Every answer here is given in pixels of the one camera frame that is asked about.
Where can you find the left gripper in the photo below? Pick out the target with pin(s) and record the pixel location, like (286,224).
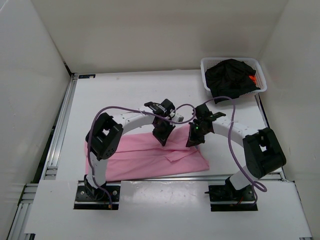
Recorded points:
(162,130)

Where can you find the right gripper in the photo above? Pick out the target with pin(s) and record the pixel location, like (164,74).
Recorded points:
(196,133)

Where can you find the pink t shirt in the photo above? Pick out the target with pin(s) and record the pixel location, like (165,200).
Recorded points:
(141,156)

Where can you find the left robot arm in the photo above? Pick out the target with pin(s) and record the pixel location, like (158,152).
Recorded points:
(106,131)

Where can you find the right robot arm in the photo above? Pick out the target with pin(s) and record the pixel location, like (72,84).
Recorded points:
(262,150)

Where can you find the black t shirt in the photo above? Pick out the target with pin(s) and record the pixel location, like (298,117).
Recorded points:
(229,78)

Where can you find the white plastic basket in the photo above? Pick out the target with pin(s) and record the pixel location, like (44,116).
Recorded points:
(260,81)

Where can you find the white front cover board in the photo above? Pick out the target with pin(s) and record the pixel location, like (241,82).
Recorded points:
(176,210)

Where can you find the orange garment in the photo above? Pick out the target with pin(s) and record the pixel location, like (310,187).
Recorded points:
(253,78)

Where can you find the blue table label sticker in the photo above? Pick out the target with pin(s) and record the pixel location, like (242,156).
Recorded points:
(86,76)

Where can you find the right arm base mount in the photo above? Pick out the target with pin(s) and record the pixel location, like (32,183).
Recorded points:
(223,198)

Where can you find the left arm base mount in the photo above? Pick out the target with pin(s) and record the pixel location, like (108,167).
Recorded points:
(97,199)

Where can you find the aluminium table frame rail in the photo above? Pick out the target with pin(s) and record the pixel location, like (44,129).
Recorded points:
(47,168)

